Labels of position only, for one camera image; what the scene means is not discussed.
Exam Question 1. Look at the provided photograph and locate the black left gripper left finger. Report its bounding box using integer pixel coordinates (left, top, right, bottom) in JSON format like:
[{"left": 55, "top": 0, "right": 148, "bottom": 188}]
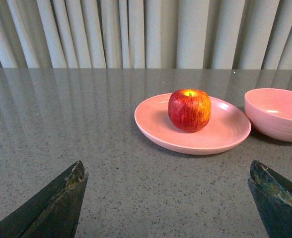
[{"left": 0, "top": 161, "right": 88, "bottom": 238}]

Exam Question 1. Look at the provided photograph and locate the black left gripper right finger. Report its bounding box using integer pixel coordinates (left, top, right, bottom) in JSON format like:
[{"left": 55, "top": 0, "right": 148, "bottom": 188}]
[{"left": 248, "top": 160, "right": 292, "bottom": 238}]

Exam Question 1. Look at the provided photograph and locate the red yellow apple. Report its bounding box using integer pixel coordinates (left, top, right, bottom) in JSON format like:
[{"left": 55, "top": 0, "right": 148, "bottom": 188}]
[{"left": 168, "top": 89, "right": 212, "bottom": 132}]

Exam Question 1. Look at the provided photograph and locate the pink bowl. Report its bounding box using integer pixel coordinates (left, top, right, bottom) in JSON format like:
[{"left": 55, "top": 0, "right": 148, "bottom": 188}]
[{"left": 244, "top": 88, "right": 292, "bottom": 142}]

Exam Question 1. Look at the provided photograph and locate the pink plate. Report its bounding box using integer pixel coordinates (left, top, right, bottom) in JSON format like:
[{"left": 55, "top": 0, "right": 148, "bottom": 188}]
[{"left": 134, "top": 93, "right": 251, "bottom": 155}]

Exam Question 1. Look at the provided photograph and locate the white pleated curtain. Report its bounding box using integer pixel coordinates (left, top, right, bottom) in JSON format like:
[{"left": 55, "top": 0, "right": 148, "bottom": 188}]
[{"left": 0, "top": 0, "right": 292, "bottom": 69}]

